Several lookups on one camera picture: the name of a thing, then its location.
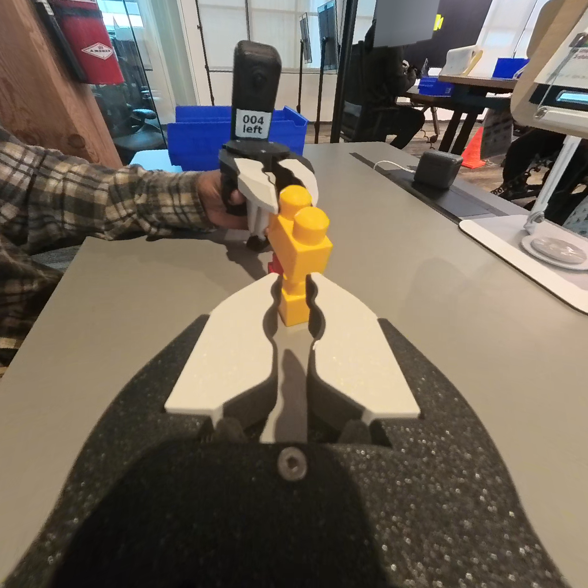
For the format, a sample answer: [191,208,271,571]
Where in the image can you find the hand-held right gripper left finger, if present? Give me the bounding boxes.
[164,273,280,435]

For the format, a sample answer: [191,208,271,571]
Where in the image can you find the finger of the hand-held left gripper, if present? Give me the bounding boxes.
[233,158,282,215]
[275,157,321,208]

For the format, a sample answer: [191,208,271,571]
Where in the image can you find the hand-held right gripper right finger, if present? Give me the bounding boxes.
[305,272,422,437]

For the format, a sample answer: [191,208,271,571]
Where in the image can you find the yellow two-stud mega block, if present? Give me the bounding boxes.
[268,186,334,295]

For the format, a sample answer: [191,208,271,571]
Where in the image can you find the blue plastic bin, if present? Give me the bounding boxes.
[167,105,309,167]

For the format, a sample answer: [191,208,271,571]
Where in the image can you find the yellow single-stud mega block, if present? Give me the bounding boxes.
[277,276,307,328]

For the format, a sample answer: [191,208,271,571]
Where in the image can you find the person's left forearm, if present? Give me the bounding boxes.
[0,126,217,255]

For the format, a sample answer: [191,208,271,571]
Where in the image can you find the person's left hand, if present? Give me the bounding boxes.
[198,171,251,230]

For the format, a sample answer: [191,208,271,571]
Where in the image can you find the black power adapter cube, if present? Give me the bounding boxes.
[413,151,465,190]

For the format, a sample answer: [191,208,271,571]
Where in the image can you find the orange traffic cone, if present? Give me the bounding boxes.
[461,126,487,169]

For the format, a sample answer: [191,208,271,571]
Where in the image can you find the red fire extinguisher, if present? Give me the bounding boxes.
[48,0,126,85]

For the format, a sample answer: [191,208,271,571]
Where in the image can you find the white document stand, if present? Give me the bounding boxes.
[459,0,588,315]

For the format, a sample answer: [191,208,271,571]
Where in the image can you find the wooden desk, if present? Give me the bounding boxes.
[406,76,520,152]

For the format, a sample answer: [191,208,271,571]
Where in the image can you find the dark monitor screen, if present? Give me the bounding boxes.
[439,0,493,70]

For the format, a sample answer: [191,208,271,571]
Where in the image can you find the black office chair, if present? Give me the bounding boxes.
[501,129,588,226]

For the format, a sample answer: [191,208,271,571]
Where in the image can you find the wooden pillar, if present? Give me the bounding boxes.
[0,0,124,168]

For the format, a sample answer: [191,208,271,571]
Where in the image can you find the small printed card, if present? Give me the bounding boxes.
[563,200,588,239]

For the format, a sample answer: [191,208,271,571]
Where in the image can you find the printed instruction sheet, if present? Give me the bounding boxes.
[535,18,588,88]

